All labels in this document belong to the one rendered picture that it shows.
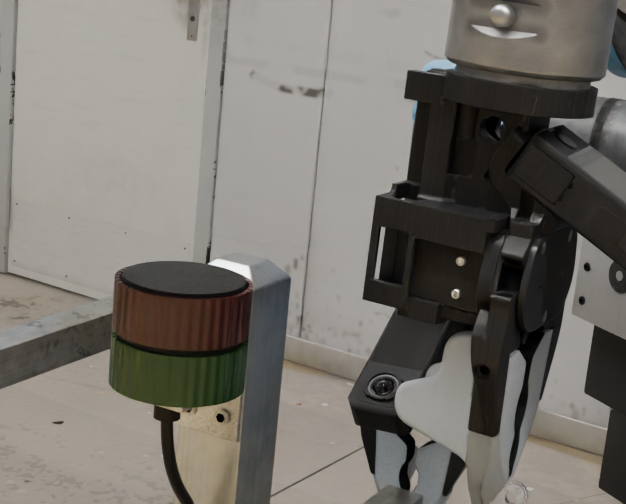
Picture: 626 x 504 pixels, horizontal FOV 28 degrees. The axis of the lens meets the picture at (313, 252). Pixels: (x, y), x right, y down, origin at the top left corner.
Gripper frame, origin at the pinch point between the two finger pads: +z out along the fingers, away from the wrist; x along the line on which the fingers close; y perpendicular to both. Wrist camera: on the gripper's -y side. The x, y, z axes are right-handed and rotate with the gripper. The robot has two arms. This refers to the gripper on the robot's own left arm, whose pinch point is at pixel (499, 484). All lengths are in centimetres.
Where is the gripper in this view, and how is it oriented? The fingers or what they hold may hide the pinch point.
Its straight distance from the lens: 64.3
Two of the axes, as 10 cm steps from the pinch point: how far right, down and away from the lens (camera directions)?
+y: -8.7, -2.2, 4.5
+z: -1.2, 9.6, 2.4
